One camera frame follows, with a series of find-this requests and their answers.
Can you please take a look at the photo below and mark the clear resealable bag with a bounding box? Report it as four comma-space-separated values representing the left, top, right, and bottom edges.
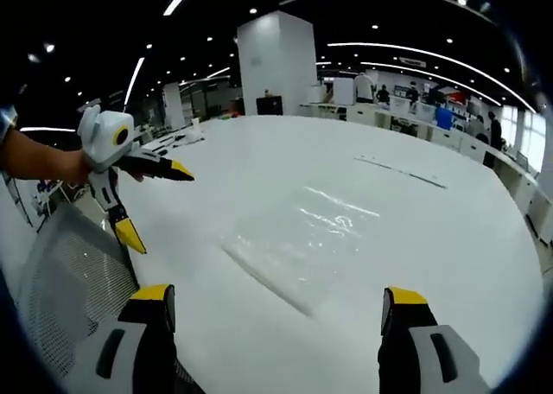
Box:
219, 186, 382, 318

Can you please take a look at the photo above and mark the black cabinet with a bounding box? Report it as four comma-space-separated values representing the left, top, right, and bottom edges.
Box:
256, 95, 284, 117

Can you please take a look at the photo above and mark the blue box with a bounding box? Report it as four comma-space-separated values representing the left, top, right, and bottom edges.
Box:
435, 104, 454, 130

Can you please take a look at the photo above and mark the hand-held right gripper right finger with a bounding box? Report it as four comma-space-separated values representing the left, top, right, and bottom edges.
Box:
378, 286, 492, 394

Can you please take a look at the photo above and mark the thin clear strip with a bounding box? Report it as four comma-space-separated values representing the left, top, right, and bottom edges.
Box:
353, 155, 448, 190

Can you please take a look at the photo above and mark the long white counter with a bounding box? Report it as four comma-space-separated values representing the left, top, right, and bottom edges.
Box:
300, 102, 553, 240

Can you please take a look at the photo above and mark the person's left hand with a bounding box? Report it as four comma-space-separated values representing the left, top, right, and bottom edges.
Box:
57, 149, 94, 184

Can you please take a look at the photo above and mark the white square pillar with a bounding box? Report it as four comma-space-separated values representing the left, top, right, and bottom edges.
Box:
236, 10, 318, 118

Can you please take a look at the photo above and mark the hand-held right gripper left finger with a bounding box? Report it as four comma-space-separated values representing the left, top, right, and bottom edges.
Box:
71, 283, 178, 394

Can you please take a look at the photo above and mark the bright window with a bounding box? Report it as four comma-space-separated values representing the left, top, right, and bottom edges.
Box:
499, 106, 548, 171

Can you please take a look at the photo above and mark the small white object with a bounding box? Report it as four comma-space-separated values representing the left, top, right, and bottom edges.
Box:
186, 117, 207, 144

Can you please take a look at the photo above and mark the black tools group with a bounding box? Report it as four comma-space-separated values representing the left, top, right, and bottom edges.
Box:
148, 131, 192, 152

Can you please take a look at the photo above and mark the grey mesh office chair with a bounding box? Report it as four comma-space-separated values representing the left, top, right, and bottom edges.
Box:
16, 202, 205, 394

